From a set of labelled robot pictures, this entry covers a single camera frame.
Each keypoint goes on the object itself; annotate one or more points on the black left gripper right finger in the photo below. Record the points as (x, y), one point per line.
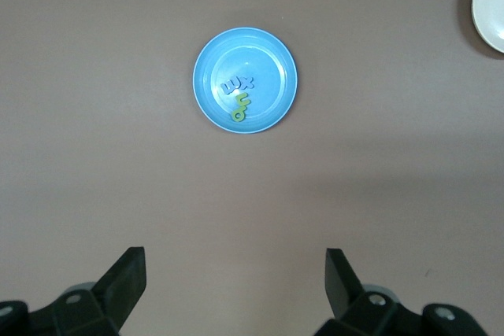
(346, 300)

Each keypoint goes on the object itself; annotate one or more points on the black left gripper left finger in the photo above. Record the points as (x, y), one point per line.
(118, 296)

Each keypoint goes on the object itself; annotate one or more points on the green foam letter a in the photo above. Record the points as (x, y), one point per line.
(238, 115)

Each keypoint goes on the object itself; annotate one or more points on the green foam letter n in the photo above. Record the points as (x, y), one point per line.
(241, 99)

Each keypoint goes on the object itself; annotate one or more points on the blue foam letter m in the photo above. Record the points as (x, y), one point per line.
(231, 86)

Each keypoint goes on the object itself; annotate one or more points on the blue foam letter x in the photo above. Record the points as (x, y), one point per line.
(247, 82)

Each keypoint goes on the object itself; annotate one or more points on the brown table cover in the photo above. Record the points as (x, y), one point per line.
(118, 155)

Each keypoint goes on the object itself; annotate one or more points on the blue plate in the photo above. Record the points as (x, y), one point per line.
(267, 56)

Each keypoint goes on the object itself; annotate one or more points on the beige plate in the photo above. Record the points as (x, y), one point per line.
(492, 5)

